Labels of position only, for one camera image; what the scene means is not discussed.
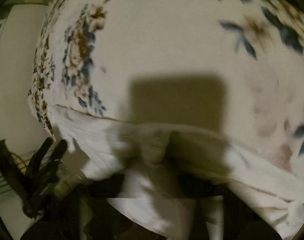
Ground white pants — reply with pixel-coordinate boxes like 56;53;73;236
49;106;304;239

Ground floral checkered fleece blanket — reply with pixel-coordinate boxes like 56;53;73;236
28;0;304;180

